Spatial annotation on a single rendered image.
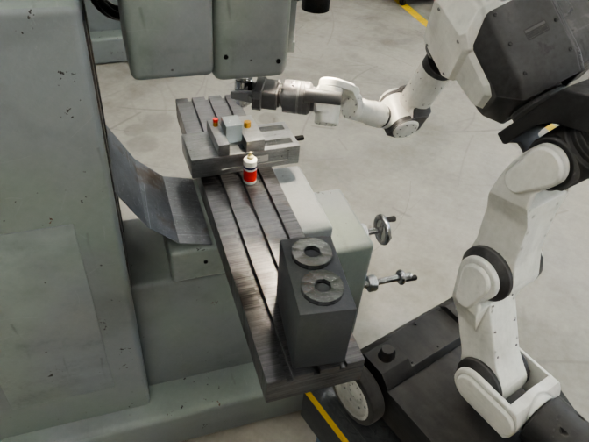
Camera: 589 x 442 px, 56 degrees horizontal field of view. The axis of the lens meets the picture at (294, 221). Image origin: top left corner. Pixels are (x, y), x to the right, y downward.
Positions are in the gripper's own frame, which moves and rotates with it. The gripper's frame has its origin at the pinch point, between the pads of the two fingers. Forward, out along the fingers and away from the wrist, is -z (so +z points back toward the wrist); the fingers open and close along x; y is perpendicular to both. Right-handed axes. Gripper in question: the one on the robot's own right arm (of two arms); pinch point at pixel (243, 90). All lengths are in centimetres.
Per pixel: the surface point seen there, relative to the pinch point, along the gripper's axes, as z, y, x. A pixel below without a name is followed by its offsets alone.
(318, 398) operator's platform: 31, 83, 37
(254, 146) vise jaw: 1.9, 23.0, -8.2
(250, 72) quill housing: 3.4, -10.4, 9.4
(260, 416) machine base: 12, 118, 27
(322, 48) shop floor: 7, 124, -313
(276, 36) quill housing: 9.1, -19.0, 6.8
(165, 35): -13.6, -21.8, 19.6
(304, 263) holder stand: 23, 12, 49
